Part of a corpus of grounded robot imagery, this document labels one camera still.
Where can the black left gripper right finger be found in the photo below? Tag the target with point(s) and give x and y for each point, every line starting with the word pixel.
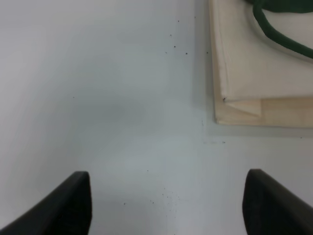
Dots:
pixel 271 209

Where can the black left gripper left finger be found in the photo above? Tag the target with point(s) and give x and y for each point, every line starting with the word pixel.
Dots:
pixel 65 211

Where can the white linen bag green handles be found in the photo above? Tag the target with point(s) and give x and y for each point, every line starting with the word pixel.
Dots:
pixel 256 81

